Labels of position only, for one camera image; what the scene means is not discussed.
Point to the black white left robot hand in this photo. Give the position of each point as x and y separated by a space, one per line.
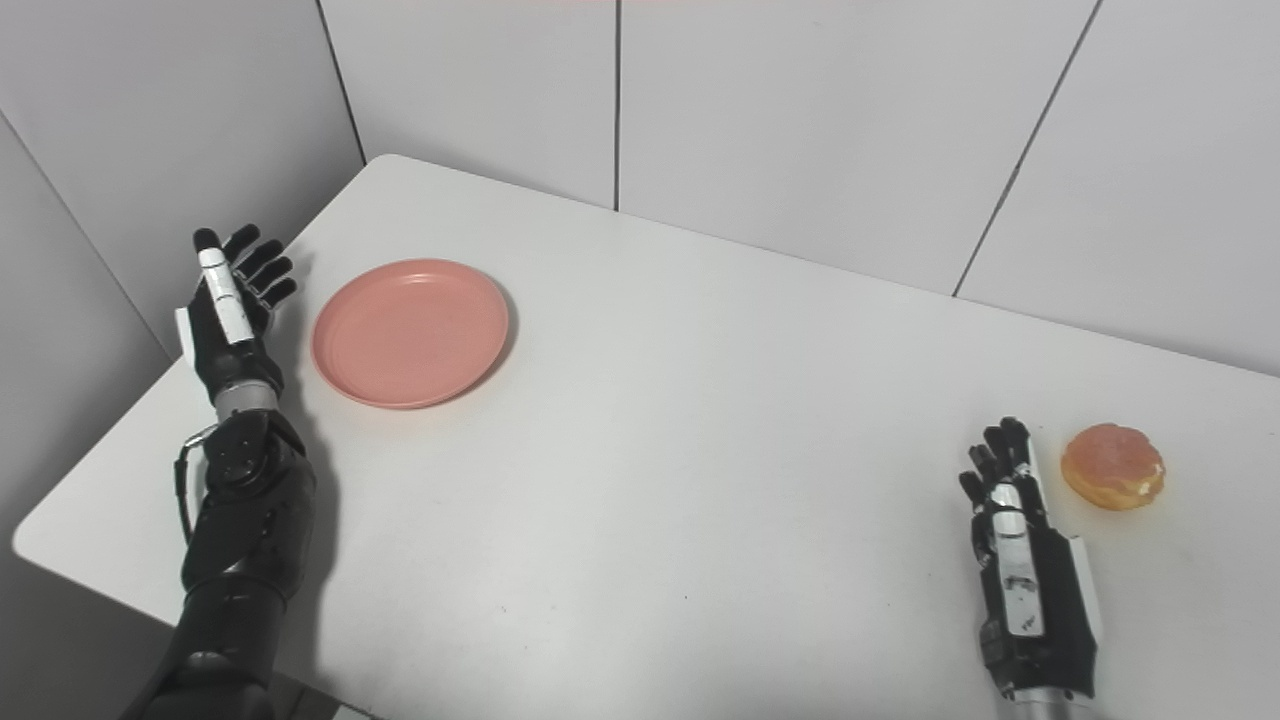
225 345

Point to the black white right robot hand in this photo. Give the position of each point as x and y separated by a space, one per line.
1050 600

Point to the golden cream puff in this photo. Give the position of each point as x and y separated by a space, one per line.
1112 466

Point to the pink round plate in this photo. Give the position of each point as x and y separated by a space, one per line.
410 335

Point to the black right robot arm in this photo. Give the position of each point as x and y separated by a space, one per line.
1050 706

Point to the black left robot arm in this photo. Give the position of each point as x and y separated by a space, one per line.
250 520

